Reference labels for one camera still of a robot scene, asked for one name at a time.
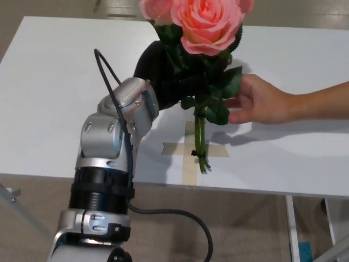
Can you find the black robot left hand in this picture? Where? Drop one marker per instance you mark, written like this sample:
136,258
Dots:
152,62

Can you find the bare person hand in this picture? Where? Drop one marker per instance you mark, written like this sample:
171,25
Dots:
264,103

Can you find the pink rose bouquet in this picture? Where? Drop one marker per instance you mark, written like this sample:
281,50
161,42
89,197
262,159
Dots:
207,24

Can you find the bare person forearm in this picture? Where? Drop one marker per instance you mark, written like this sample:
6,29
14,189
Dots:
321,103

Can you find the long beige masking tape strip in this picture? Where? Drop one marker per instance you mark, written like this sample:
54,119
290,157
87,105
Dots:
190,172

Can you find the white table leg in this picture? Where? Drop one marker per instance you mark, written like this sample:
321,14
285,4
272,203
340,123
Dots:
330,223
292,232

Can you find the teal floor marker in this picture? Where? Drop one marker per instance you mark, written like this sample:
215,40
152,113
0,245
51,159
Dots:
304,252

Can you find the grey metal frame bar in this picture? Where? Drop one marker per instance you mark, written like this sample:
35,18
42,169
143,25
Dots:
24,215
338,251

